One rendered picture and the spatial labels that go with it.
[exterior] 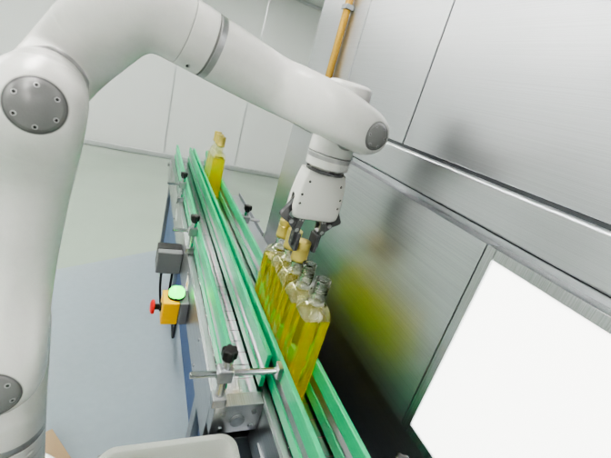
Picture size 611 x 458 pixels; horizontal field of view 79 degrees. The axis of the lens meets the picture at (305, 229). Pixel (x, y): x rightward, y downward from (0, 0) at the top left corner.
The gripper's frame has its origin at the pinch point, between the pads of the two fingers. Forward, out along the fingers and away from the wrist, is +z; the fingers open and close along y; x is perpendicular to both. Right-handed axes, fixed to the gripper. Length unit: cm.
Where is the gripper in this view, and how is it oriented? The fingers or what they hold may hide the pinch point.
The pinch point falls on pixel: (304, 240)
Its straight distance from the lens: 77.0
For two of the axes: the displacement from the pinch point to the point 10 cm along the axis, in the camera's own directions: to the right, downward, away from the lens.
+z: -2.7, 9.0, 3.3
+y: -9.0, -1.2, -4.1
